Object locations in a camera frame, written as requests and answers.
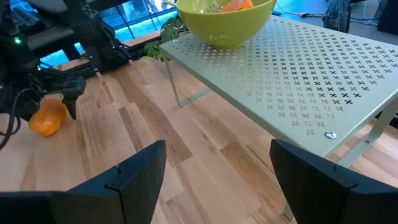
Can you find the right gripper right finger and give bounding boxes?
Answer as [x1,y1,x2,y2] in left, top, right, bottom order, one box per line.
[269,139,398,224]

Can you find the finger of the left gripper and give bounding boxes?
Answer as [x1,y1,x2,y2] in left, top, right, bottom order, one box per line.
[46,70,88,121]
[12,95,40,123]

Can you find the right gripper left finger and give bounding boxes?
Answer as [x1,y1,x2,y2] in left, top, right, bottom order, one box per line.
[0,139,167,224]

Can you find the orange toy orange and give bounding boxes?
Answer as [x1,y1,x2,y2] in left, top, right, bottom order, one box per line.
[27,97,68,138]

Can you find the green plastic colander bowl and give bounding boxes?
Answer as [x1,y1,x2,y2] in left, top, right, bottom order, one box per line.
[161,0,277,50]

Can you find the yellow-orange toy pear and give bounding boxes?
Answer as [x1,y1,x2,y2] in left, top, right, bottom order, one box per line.
[220,0,255,13]

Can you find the green leafy plant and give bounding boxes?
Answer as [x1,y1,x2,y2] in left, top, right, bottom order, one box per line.
[144,15,187,62]

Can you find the pale green perforated metal shelf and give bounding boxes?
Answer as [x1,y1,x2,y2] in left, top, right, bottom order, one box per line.
[158,14,398,222]

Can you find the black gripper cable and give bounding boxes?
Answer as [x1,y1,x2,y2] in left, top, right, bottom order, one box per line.
[0,88,35,151]

